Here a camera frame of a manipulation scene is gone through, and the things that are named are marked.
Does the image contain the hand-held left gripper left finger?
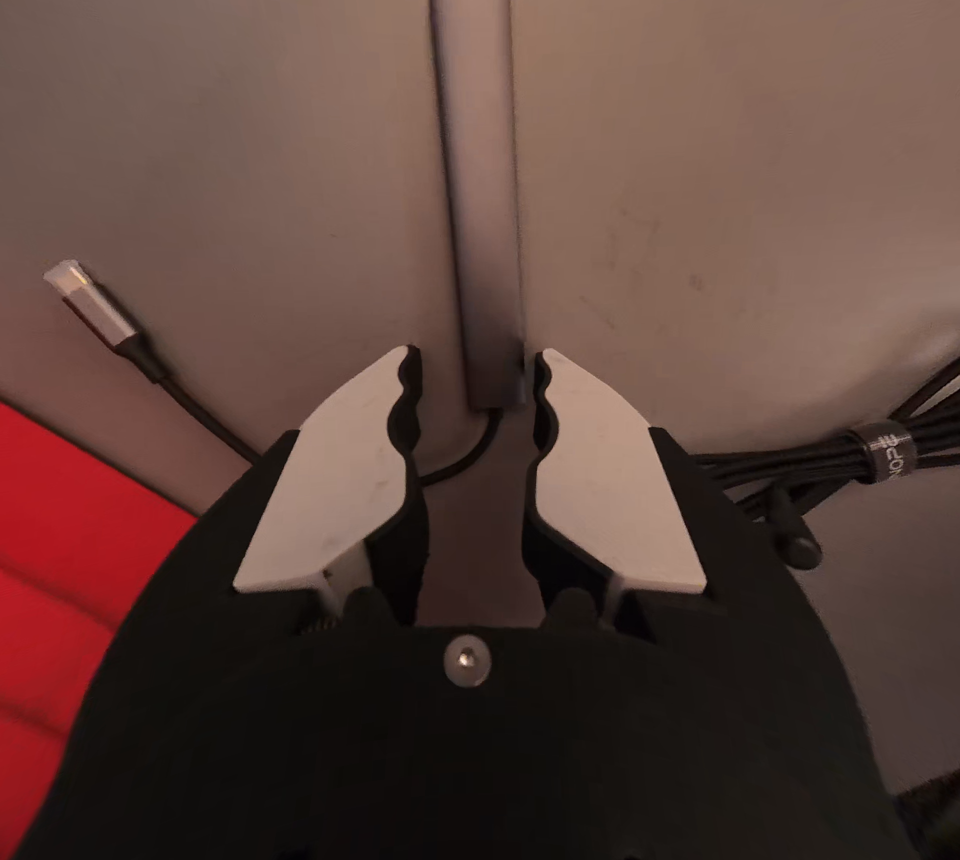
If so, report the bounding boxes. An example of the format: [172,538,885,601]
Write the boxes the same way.
[232,344,430,625]

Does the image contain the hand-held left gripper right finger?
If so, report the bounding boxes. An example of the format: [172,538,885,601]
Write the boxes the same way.
[521,348,708,627]

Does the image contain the black usb cable bundle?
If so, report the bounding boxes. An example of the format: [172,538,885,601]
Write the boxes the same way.
[688,356,960,570]

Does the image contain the grey usb hub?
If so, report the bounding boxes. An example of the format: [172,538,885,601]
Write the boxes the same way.
[43,0,528,488]

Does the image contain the red plastic bin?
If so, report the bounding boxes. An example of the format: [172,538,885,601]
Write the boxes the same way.
[0,399,202,860]

